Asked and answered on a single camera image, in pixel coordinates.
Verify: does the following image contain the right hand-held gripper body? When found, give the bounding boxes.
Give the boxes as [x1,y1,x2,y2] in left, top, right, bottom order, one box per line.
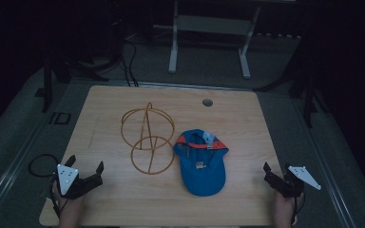
[264,165,323,200]

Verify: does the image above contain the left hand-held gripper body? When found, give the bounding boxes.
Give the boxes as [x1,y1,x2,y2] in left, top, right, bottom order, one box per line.
[50,163,105,200]

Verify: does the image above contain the gold wire hat stand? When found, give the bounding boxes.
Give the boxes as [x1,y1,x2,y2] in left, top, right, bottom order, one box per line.
[120,102,176,176]

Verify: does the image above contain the blue cap with orange trim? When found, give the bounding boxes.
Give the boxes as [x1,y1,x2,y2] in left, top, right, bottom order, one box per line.
[172,128,230,198]

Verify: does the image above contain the person's left hand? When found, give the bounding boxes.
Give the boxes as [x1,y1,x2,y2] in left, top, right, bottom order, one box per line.
[51,182,86,223]

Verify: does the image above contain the person's right hand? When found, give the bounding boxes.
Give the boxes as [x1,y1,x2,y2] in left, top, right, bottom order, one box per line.
[273,190,305,223]

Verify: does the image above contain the black metal stand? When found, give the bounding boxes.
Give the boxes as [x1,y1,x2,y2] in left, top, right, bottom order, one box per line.
[33,50,110,114]
[252,60,332,129]

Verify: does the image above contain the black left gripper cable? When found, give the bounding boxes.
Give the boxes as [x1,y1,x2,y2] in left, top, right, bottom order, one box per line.
[48,180,65,219]

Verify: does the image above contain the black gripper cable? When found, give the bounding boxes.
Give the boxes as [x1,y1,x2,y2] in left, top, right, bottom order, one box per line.
[291,193,306,226]
[48,180,65,219]

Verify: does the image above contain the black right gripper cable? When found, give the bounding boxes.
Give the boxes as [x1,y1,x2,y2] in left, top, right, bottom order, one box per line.
[291,193,306,226]

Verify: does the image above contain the black looped floor cable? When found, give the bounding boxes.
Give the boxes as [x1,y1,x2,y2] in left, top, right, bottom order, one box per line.
[28,153,60,179]

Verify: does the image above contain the black rectangular floor bracket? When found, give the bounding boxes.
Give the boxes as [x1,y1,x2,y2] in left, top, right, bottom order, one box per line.
[48,111,72,126]

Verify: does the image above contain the black floor cables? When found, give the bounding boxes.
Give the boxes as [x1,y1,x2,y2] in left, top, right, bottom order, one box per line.
[119,39,141,88]

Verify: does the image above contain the white metal desk frame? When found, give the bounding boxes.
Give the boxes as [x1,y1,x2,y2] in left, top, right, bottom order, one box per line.
[153,0,302,81]

